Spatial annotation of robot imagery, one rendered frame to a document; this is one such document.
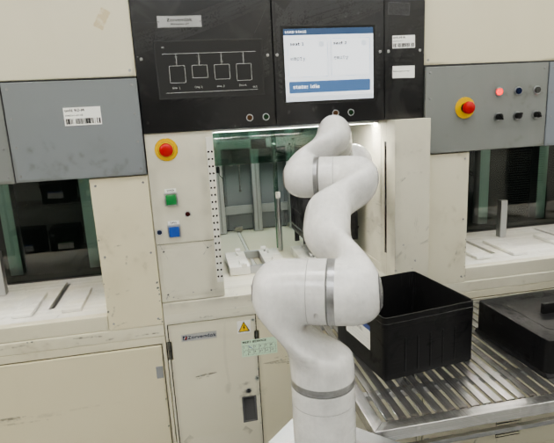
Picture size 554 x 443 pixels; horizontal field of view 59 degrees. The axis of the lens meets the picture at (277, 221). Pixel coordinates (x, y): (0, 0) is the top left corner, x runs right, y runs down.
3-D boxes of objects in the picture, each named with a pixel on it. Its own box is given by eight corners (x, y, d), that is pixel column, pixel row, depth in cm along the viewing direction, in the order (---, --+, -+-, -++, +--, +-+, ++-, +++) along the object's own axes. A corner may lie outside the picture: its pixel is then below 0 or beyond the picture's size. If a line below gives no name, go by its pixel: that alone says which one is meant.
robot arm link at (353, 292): (291, 338, 88) (383, 342, 85) (284, 291, 81) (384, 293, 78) (314, 186, 127) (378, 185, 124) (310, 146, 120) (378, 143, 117)
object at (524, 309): (545, 380, 121) (549, 331, 119) (473, 330, 150) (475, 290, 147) (642, 360, 128) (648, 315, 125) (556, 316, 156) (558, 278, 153)
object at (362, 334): (336, 337, 150) (334, 284, 146) (413, 321, 158) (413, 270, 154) (383, 382, 124) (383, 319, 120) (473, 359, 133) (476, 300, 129)
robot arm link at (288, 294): (353, 401, 85) (352, 271, 80) (251, 395, 89) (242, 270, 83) (355, 366, 97) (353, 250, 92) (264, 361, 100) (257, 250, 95)
